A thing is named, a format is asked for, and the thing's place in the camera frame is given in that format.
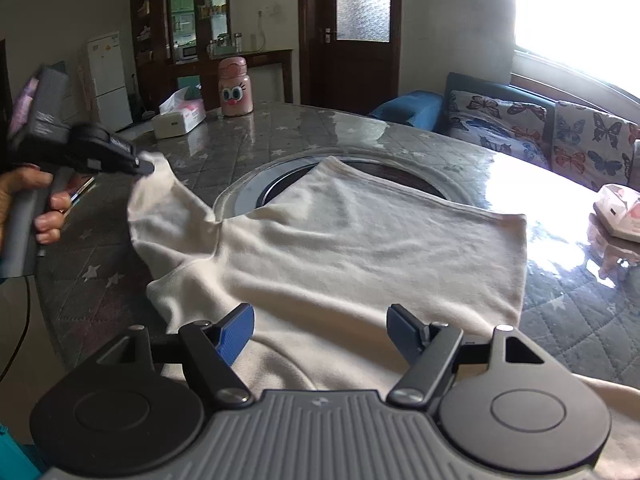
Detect blue sofa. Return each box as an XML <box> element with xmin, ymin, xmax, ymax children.
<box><xmin>367</xmin><ymin>72</ymin><xmax>640</xmax><ymax>191</ymax></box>

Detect square butterfly print cushion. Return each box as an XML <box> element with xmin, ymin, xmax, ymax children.
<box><xmin>550</xmin><ymin>101</ymin><xmax>640</xmax><ymax>192</ymax></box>

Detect pink white tissue packet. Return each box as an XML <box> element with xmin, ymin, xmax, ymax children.
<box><xmin>592</xmin><ymin>183</ymin><xmax>640</xmax><ymax>241</ymax></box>

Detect dark wooden display cabinet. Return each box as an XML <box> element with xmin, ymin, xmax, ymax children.
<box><xmin>129</xmin><ymin>0</ymin><xmax>231</xmax><ymax>111</ymax></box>

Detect black cable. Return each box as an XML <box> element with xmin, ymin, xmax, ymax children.
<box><xmin>0</xmin><ymin>275</ymin><xmax>32</xmax><ymax>381</ymax></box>

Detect pink cartoon bottle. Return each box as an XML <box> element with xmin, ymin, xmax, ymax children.
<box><xmin>218</xmin><ymin>57</ymin><xmax>254</xmax><ymax>117</ymax></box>

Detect cream shirt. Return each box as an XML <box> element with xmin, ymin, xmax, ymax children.
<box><xmin>126</xmin><ymin>152</ymin><xmax>640</xmax><ymax>480</ymax></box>

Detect window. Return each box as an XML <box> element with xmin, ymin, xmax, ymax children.
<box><xmin>512</xmin><ymin>0</ymin><xmax>640</xmax><ymax>101</ymax></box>

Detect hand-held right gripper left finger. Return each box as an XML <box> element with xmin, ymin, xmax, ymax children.
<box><xmin>97</xmin><ymin>302</ymin><xmax>256</xmax><ymax>408</ymax></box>

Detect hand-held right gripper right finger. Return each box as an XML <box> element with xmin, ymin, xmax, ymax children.
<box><xmin>386</xmin><ymin>303</ymin><xmax>548</xmax><ymax>408</ymax></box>

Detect dark wooden door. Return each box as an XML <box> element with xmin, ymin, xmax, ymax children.
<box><xmin>297</xmin><ymin>0</ymin><xmax>403</xmax><ymax>116</ymax></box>

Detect round black built-in hotplate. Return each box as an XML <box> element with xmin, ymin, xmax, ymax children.
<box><xmin>212</xmin><ymin>152</ymin><xmax>476</xmax><ymax>221</ymax></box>

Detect white fridge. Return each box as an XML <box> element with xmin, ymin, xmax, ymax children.
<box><xmin>86</xmin><ymin>31</ymin><xmax>133</xmax><ymax>133</ymax></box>

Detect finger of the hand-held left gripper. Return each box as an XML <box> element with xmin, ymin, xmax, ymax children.
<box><xmin>87</xmin><ymin>135</ymin><xmax>157</xmax><ymax>177</ymax></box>

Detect person's left hand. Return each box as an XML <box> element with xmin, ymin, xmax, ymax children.
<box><xmin>0</xmin><ymin>166</ymin><xmax>73</xmax><ymax>246</ymax></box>

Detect white pink tissue box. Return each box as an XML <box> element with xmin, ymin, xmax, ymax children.
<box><xmin>152</xmin><ymin>86</ymin><xmax>207</xmax><ymax>139</ymax></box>

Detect teal cloth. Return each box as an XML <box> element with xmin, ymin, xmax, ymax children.
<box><xmin>0</xmin><ymin>422</ymin><xmax>41</xmax><ymax>480</ymax></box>

